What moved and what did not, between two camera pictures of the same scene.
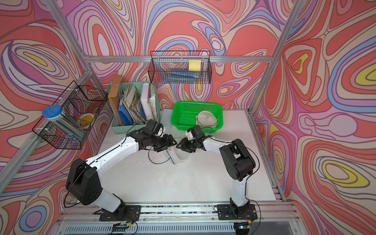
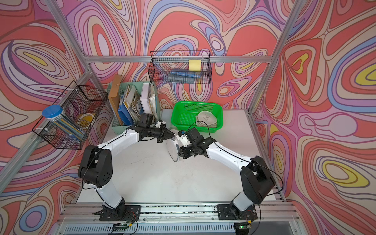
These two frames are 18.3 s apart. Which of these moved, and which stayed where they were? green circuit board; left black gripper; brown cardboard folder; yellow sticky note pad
Moved: left black gripper
Stayed: yellow sticky note pad; green circuit board; brown cardboard folder
